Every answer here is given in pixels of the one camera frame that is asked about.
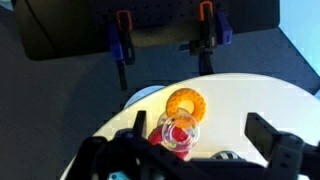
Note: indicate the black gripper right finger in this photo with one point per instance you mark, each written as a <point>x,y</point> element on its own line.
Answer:
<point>266,135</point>

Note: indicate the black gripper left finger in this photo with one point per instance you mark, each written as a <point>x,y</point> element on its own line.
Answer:
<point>140,123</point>

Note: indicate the blue black bar clamp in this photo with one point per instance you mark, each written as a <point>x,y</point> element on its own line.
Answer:
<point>208,36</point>
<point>116,43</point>

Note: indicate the black perforated mounting board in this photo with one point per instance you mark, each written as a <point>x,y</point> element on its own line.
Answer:
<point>66,26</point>

